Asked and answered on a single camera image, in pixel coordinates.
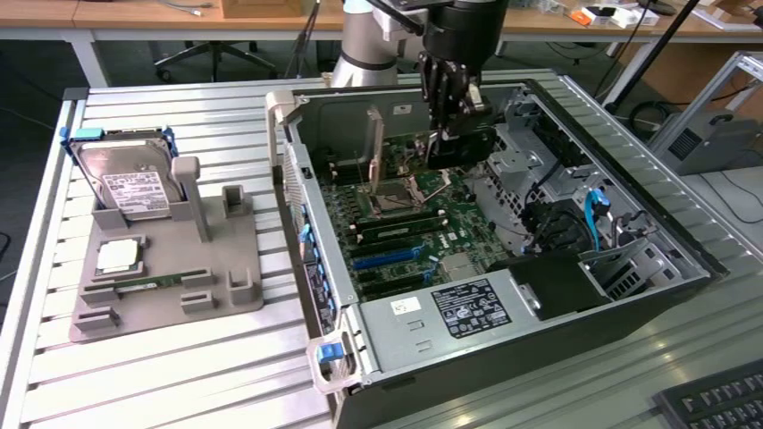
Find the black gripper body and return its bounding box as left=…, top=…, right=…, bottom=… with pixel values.
left=420, top=0, right=510, bottom=67

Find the graphics card with metal bracket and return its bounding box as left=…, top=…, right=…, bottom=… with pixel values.
left=366, top=102, right=498, bottom=194

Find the metal socket cover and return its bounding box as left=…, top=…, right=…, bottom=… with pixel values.
left=404, top=168, right=462, bottom=203

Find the perforated metal disk bay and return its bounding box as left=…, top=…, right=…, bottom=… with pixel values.
left=479, top=87, right=603, bottom=215

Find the CPU socket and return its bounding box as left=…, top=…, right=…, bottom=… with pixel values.
left=366, top=181, right=428, bottom=220

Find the white box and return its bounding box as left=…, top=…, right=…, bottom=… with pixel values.
left=582, top=4, right=661, bottom=29

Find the green motherboard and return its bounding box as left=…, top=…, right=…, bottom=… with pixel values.
left=315, top=149, right=514, bottom=303

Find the black RAM stick with label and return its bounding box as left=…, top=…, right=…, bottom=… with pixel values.
left=356, top=217, right=446, bottom=245

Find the long black expansion slot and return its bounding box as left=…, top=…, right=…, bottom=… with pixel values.
left=360, top=284, right=426, bottom=301
left=356, top=272, right=432, bottom=290
left=347, top=239, right=416, bottom=259

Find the black office chair base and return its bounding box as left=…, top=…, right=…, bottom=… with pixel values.
left=152, top=39, right=282, bottom=82

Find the black tripod pole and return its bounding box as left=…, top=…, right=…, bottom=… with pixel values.
left=601, top=0, right=701, bottom=111

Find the blue expansion slot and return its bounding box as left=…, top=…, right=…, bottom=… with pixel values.
left=351, top=248, right=422, bottom=271

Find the grey chipset heatsink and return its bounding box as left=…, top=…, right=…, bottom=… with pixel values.
left=443, top=261, right=486, bottom=281

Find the black air shroud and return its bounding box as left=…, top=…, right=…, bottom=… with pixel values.
left=510, top=252, right=613, bottom=322

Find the slotted metal disk bay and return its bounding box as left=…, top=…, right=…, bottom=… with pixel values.
left=577, top=235, right=685, bottom=307

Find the grey power supply with label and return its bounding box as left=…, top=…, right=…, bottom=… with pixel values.
left=355, top=270, right=545, bottom=375

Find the hard disk in blue carrier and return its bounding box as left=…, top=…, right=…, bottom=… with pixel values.
left=59, top=126, right=187, bottom=223

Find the grey parts rack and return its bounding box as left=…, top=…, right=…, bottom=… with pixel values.
left=68, top=154, right=267, bottom=344

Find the black and grey PC case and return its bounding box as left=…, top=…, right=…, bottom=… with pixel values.
left=264, top=78, right=730, bottom=429

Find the green RAM stick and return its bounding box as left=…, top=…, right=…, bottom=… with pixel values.
left=88, top=272, right=208, bottom=294

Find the silver CPU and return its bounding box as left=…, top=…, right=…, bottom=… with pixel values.
left=95, top=240, right=144, bottom=273

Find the black keyboard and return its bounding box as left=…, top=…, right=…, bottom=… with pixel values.
left=653, top=359, right=763, bottom=429

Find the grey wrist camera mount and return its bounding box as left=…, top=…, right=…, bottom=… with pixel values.
left=372, top=0, right=431, bottom=42

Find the black cable bundle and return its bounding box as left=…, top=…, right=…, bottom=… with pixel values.
left=518, top=200, right=598, bottom=258

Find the blue wire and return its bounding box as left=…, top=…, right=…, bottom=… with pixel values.
left=587, top=187, right=615, bottom=254

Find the aluminium profile frame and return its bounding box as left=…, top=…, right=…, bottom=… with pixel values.
left=646, top=50, right=763, bottom=153

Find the grey computer box with handle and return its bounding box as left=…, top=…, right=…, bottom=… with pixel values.
left=647, top=111, right=763, bottom=176

